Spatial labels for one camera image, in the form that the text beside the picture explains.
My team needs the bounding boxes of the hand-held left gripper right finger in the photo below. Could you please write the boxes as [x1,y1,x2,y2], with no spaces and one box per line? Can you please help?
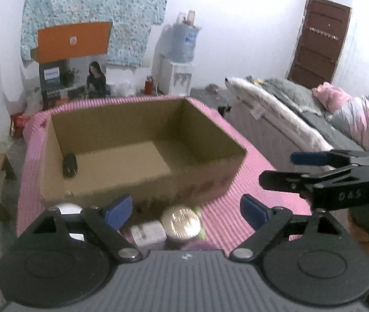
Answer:
[228,194,350,263]

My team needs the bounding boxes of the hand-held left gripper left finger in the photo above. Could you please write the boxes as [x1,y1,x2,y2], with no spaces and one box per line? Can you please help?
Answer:
[16,194,143,263]

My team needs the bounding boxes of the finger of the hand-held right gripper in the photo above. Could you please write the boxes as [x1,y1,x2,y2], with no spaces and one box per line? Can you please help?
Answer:
[259,165,360,199]
[291,149,369,167]

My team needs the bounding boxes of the white bottle green label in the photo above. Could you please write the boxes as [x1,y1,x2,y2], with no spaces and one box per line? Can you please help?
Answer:
[54,202,86,243]

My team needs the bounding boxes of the cardboard box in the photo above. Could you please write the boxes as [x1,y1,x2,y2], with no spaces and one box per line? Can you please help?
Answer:
[40,97,248,213]

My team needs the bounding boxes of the round silver lid can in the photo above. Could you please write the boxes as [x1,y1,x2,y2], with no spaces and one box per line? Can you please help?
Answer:
[160,204,204,243]

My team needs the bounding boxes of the small white box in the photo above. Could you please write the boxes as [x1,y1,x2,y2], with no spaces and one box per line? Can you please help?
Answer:
[130,220,168,248]

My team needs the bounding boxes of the bed mattress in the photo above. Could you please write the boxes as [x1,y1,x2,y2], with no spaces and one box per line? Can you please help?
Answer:
[230,99,334,158]

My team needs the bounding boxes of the bed with blankets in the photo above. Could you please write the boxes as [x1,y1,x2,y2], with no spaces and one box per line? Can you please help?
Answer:
[246,77,367,152]

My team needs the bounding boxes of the black oval case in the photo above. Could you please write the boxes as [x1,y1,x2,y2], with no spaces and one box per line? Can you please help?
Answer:
[63,153,78,179]

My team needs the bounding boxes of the pink grey quilt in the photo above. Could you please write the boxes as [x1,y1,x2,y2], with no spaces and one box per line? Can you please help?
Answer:
[312,82,369,153]

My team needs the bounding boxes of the pink checked tablecloth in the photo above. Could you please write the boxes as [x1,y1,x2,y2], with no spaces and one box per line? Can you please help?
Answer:
[16,94,315,254]

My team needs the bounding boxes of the brown door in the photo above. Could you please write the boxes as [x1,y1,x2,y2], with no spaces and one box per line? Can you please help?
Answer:
[286,0,352,88]

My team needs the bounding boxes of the white plastic bag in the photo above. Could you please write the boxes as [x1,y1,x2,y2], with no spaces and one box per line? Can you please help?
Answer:
[110,83,139,97]
[25,88,44,116]

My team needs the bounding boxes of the red bag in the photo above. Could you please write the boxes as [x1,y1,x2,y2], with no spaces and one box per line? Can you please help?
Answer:
[11,113,32,135]

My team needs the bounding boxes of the white water dispenser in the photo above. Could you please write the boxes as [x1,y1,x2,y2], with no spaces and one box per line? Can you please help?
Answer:
[152,55,193,96]

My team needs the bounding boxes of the blue water jug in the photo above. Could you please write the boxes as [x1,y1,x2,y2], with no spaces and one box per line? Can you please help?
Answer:
[168,23,201,64]

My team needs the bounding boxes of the orange appliance carton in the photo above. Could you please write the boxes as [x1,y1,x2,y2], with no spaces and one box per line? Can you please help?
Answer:
[30,22,113,109]

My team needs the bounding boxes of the floral wall cloth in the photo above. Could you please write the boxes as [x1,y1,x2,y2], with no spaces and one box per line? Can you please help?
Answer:
[20,0,172,69]

